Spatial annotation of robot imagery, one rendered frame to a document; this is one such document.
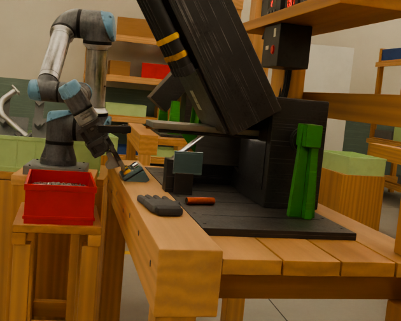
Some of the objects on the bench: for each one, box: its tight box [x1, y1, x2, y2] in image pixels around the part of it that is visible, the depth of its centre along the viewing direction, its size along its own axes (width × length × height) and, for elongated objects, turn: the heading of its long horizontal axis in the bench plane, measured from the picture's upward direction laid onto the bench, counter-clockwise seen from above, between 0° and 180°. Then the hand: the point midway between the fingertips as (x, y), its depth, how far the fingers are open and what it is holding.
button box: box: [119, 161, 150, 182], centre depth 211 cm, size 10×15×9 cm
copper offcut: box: [185, 197, 215, 204], centre depth 172 cm, size 9×2×2 cm
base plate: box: [144, 167, 356, 241], centre depth 200 cm, size 42×110×2 cm
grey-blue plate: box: [172, 151, 204, 196], centre depth 186 cm, size 10×2×14 cm
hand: (124, 167), depth 204 cm, fingers closed
